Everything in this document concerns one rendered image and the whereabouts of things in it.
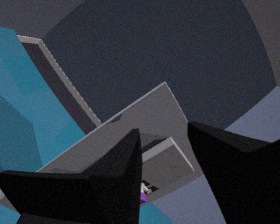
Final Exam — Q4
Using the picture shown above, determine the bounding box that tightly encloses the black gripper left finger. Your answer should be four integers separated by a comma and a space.
0, 129, 143, 224

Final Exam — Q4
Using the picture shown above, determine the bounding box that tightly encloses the grey panel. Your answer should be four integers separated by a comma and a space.
38, 81, 204, 206

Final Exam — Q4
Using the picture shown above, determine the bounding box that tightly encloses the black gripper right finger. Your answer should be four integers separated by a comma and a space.
187, 121, 280, 224

